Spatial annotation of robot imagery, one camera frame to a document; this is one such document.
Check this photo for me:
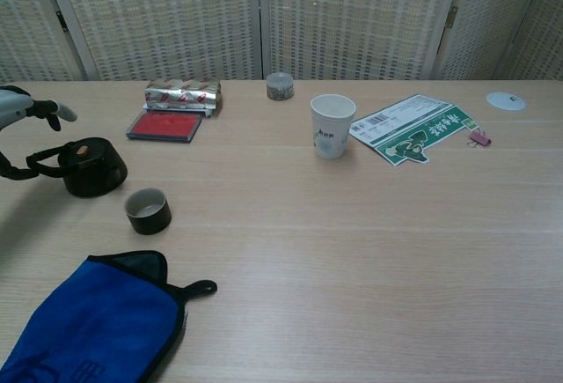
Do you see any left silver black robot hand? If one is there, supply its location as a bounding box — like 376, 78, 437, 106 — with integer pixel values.
0, 85, 78, 181

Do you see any black teapot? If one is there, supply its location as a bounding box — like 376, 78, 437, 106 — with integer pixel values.
25, 136, 128, 199

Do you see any dark ceramic tea cup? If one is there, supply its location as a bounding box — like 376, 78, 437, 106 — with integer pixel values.
124, 188, 173, 236

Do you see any red ink pad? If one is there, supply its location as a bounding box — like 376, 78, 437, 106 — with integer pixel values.
126, 109, 203, 144

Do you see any silver red foil packet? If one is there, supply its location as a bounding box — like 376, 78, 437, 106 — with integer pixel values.
143, 77, 223, 119

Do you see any woven folding screen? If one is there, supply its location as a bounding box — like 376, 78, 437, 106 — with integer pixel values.
0, 0, 563, 85

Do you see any blue cloth with black trim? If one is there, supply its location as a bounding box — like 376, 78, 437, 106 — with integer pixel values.
0, 249, 218, 383

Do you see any small clear round jar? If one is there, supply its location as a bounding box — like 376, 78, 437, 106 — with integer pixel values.
266, 72, 295, 102

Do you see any white paper cup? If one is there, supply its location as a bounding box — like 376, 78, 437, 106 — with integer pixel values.
310, 93, 357, 160

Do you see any green white flat package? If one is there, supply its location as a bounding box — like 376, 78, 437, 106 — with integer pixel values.
349, 93, 479, 167

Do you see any pink binder clip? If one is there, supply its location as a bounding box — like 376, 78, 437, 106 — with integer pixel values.
468, 129, 494, 149

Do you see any white round grommet cover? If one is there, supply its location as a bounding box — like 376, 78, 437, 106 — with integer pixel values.
486, 91, 528, 113

